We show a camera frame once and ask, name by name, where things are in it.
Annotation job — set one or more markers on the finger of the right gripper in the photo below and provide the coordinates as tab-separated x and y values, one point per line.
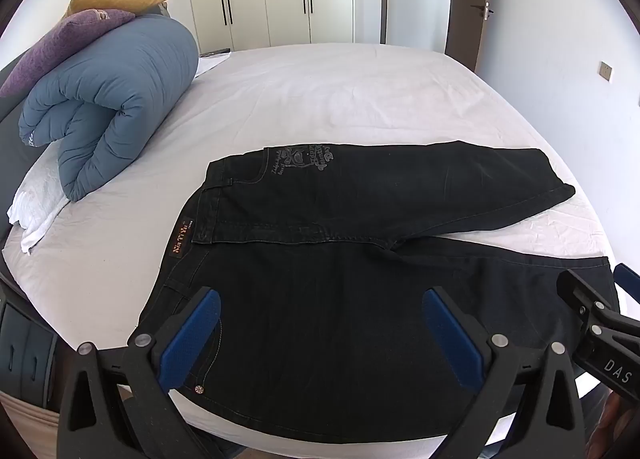
587	304
628	280

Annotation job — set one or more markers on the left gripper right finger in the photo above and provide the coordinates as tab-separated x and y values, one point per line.
485	366

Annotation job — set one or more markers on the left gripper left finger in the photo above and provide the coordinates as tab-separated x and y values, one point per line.
158	363

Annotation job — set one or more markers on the black denim pants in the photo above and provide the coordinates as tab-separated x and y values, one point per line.
321	255

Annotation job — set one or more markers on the white bed mattress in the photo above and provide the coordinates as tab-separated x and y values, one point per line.
90	276

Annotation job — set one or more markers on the dark bedside cabinet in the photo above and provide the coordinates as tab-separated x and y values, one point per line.
27	346

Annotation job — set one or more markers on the white folded sheet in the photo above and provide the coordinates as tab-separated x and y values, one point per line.
39	199

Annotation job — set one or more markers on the rolled blue duvet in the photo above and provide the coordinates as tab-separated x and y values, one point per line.
103	104

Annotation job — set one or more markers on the dark brown door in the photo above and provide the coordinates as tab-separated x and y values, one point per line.
467	21

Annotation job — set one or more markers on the purple pillow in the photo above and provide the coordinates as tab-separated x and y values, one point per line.
68	37

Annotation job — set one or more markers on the mustard yellow pillow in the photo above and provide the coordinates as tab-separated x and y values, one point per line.
136	7

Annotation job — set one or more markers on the wall switch plate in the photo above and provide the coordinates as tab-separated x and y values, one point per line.
605	71

